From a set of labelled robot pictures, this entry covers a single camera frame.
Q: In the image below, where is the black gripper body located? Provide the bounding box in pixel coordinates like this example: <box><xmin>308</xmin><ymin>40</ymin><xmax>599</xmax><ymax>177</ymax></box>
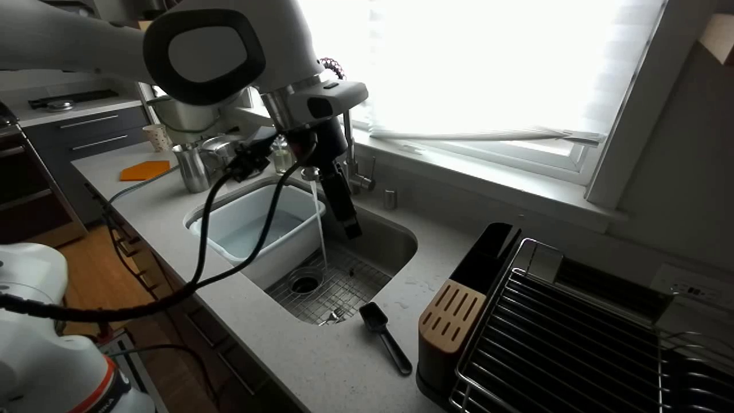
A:
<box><xmin>284</xmin><ymin>120</ymin><xmax>349</xmax><ymax>201</ymax></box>

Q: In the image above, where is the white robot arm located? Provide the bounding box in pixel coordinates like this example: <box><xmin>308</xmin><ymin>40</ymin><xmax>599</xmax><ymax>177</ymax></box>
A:
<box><xmin>0</xmin><ymin>0</ymin><xmax>368</xmax><ymax>238</ymax></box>

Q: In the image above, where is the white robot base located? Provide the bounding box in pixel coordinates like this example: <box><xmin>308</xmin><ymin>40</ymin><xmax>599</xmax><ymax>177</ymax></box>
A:
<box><xmin>0</xmin><ymin>244</ymin><xmax>156</xmax><ymax>413</ymax></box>

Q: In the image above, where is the spring neck faucet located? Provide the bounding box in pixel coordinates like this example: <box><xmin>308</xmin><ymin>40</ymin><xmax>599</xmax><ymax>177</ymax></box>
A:
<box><xmin>319</xmin><ymin>58</ymin><xmax>375</xmax><ymax>192</ymax></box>

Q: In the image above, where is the stainless steel sink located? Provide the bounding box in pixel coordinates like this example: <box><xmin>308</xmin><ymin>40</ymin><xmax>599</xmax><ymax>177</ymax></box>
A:
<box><xmin>186</xmin><ymin>177</ymin><xmax>421</xmax><ymax>328</ymax></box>

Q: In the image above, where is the metal sink grid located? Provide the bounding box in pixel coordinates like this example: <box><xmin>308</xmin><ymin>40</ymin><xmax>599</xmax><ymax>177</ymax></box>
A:
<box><xmin>267</xmin><ymin>247</ymin><xmax>393</xmax><ymax>325</ymax></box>

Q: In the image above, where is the metal pot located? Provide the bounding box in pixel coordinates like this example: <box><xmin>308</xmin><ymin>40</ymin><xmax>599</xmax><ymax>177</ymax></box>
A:
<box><xmin>199</xmin><ymin>136</ymin><xmax>246</xmax><ymax>183</ymax></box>

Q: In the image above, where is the white plastic wash basin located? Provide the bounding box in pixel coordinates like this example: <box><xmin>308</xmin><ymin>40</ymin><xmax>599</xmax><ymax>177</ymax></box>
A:
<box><xmin>207</xmin><ymin>183</ymin><xmax>327</xmax><ymax>289</ymax></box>

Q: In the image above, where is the stainless steel cup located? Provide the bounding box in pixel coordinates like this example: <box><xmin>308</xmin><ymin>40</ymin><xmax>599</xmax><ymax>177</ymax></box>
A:
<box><xmin>173</xmin><ymin>144</ymin><xmax>209</xmax><ymax>192</ymax></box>

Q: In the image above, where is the wooden knife block slot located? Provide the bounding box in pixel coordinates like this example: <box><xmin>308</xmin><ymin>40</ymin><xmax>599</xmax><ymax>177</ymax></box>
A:
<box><xmin>421</xmin><ymin>281</ymin><xmax>486</xmax><ymax>353</ymax></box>

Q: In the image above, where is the orange sponge cloth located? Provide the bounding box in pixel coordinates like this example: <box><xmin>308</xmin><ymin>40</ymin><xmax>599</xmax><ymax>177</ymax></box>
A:
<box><xmin>119</xmin><ymin>160</ymin><xmax>170</xmax><ymax>181</ymax></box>

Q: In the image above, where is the black dish drying rack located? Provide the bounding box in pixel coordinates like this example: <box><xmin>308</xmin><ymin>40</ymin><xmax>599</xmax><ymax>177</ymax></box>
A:
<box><xmin>418</xmin><ymin>222</ymin><xmax>734</xmax><ymax>413</ymax></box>

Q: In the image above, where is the grey drawer cabinet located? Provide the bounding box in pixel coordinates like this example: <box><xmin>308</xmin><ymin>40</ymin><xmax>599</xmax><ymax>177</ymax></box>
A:
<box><xmin>29</xmin><ymin>108</ymin><xmax>147</xmax><ymax>224</ymax></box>

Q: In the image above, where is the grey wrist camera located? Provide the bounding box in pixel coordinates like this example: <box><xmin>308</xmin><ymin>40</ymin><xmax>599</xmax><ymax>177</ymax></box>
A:
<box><xmin>288</xmin><ymin>80</ymin><xmax>369</xmax><ymax>126</ymax></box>

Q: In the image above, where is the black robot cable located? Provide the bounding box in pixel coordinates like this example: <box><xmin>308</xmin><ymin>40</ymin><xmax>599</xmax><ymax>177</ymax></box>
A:
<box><xmin>0</xmin><ymin>129</ymin><xmax>322</xmax><ymax>323</ymax></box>

